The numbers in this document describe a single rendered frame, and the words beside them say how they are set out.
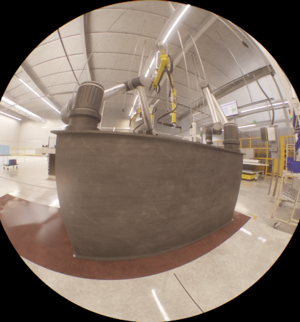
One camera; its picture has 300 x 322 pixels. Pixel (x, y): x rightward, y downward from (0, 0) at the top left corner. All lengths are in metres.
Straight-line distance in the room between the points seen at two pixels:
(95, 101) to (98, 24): 10.03
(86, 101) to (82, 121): 0.13
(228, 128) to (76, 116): 1.44
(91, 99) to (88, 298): 1.18
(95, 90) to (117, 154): 0.44
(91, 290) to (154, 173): 0.88
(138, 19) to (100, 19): 2.65
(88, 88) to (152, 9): 9.19
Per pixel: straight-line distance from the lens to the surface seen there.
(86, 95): 0.72
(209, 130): 1.67
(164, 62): 1.52
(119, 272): 0.89
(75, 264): 0.98
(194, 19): 10.09
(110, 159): 0.57
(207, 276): 0.96
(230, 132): 1.39
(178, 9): 2.55
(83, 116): 0.67
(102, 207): 0.65
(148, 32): 10.20
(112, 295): 0.83
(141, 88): 1.45
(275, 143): 3.04
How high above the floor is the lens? 0.79
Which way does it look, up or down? 2 degrees down
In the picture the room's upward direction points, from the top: 3 degrees clockwise
